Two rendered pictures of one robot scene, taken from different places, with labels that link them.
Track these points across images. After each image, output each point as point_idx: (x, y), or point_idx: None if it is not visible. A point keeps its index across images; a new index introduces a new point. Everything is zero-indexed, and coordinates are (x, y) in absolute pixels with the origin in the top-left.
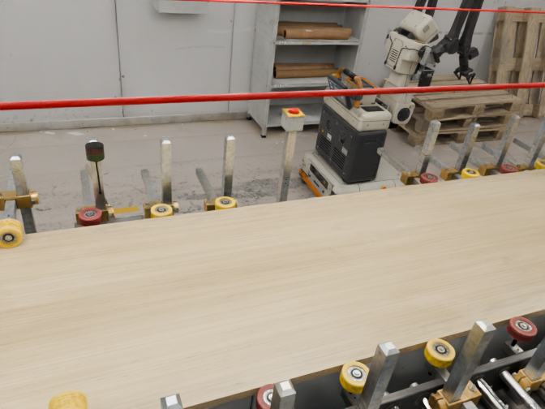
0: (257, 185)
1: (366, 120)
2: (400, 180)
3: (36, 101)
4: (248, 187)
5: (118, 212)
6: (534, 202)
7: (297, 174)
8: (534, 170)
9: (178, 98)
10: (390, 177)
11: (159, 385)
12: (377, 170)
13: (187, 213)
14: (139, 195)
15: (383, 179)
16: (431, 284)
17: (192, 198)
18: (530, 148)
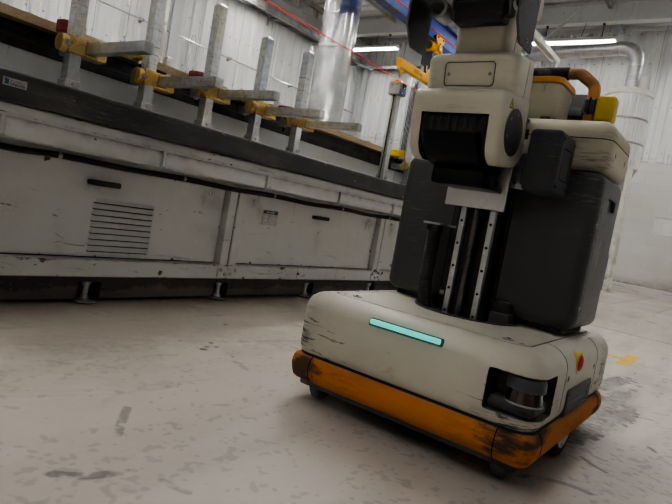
0: (612, 406)
1: None
2: (313, 131)
3: (340, 44)
4: (610, 400)
5: (622, 360)
6: None
7: (622, 443)
8: (164, 64)
9: (329, 38)
10: (368, 294)
11: None
12: (393, 256)
13: (405, 156)
14: (657, 375)
15: (376, 292)
16: None
17: (616, 378)
18: (160, 42)
